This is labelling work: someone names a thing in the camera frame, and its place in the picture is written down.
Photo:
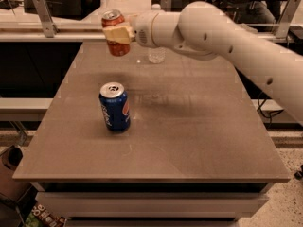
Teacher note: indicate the left metal rail bracket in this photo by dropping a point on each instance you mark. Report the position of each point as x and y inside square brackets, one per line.
[48, 26]

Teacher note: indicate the seated person in background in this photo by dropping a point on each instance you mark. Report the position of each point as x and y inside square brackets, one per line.
[259, 12]

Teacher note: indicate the right metal rail bracket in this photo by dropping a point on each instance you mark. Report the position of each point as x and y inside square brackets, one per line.
[287, 15]

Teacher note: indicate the white drawer cabinet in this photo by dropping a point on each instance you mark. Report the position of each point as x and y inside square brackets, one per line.
[82, 206]

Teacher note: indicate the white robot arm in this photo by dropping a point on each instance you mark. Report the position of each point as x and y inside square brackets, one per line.
[201, 31]

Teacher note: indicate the clear plastic water bottle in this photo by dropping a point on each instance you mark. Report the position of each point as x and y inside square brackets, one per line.
[156, 55]

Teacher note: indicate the metal rail bracket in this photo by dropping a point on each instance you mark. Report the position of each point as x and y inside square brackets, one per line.
[48, 26]
[287, 15]
[165, 5]

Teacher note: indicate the middle metal rail bracket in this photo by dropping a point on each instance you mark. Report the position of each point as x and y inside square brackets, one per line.
[165, 5]

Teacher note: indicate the blue pepsi can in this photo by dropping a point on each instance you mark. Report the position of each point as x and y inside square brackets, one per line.
[115, 106]

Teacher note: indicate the green snack bag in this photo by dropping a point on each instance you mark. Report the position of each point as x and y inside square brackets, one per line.
[41, 217]

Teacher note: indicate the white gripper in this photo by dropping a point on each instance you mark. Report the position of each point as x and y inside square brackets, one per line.
[142, 27]

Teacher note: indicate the red coca-cola can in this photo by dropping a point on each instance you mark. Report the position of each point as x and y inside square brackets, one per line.
[109, 19]

